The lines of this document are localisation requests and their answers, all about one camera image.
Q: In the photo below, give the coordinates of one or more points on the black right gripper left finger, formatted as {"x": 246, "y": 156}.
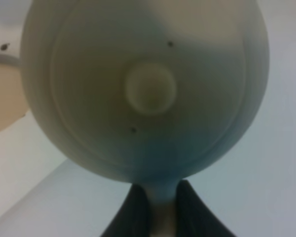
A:
{"x": 133, "y": 218}

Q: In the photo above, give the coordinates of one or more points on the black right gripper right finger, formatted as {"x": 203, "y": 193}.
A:
{"x": 194, "y": 218}

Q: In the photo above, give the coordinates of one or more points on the tan teapot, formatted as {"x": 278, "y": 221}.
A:
{"x": 146, "y": 92}

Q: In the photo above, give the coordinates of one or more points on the tan teapot saucer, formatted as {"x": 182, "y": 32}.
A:
{"x": 13, "y": 105}

